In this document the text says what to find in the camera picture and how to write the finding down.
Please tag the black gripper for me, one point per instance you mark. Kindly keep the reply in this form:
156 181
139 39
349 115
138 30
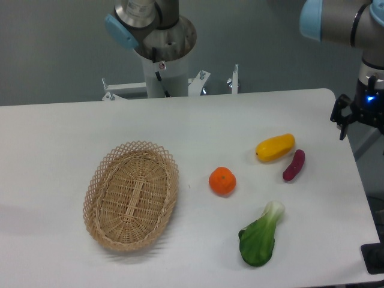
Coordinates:
366 108

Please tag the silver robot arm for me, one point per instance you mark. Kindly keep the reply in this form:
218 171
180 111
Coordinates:
157 32

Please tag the purple sweet potato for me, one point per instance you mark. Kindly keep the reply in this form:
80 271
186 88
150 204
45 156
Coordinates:
295 166

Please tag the yellow mango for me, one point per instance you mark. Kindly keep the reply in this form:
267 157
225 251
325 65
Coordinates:
275 147

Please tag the orange tangerine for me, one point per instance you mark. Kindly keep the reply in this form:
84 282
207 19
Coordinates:
222 181

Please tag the black device at table edge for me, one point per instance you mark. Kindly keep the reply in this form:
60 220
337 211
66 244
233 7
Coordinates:
373 257

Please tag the green bok choy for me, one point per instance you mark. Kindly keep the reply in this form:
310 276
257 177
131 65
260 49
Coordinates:
257 240

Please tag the oval wicker basket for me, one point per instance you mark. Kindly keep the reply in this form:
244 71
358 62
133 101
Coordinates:
131 196

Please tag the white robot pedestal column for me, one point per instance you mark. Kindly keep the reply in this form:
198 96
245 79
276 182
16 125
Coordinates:
166 78

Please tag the white metal mounting frame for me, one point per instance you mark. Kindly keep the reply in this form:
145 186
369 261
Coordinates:
196 86

